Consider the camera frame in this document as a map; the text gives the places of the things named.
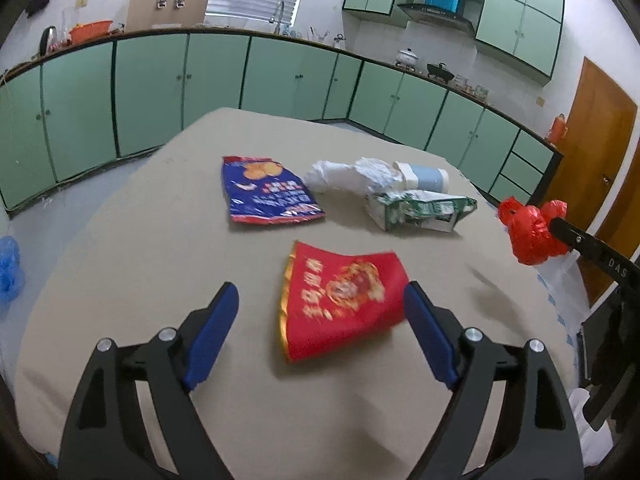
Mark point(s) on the green lower cabinets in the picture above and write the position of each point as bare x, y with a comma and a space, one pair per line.
145, 90

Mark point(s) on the black range hood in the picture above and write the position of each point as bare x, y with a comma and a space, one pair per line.
440, 15

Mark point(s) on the black wok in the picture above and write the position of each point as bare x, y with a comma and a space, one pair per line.
440, 71

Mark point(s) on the wooden board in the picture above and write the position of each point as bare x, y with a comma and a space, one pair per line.
145, 5

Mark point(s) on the red gold printed packet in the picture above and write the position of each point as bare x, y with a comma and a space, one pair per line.
340, 305

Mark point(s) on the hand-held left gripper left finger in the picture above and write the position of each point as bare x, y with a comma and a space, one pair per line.
212, 332

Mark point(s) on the white blue paper cup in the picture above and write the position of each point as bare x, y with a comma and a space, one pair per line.
425, 177

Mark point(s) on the steel kettle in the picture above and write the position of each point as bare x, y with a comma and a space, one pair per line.
46, 40

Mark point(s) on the red plastic bag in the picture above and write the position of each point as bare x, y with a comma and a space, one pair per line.
530, 235

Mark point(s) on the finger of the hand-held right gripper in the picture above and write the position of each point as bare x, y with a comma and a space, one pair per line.
590, 247

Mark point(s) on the orange thermos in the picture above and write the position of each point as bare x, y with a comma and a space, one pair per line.
556, 130

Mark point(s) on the utensil holder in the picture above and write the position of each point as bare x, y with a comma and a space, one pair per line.
320, 36

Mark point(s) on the blue snack packet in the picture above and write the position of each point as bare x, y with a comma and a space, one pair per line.
265, 195

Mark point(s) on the beige tablecloth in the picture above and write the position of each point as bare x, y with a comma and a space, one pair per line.
150, 235

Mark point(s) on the green cabinets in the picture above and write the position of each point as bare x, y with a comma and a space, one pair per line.
525, 25
145, 90

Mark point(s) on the orange basket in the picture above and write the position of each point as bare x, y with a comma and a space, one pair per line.
90, 32

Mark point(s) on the glass jar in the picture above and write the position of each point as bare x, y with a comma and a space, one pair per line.
481, 92
460, 82

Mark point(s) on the green white crushed carton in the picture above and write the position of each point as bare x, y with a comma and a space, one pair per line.
420, 210

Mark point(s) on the green upper cabinets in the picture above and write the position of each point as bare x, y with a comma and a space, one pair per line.
525, 25

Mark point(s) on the metal faucet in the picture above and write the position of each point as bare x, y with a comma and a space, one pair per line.
281, 15

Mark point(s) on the white tissue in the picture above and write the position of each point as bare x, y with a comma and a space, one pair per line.
330, 175
375, 172

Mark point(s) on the blue plastic bag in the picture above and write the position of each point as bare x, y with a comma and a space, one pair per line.
9, 270

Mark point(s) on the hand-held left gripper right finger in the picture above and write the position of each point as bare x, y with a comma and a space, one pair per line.
430, 335

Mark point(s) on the white cooking pot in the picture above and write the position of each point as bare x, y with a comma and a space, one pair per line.
408, 57

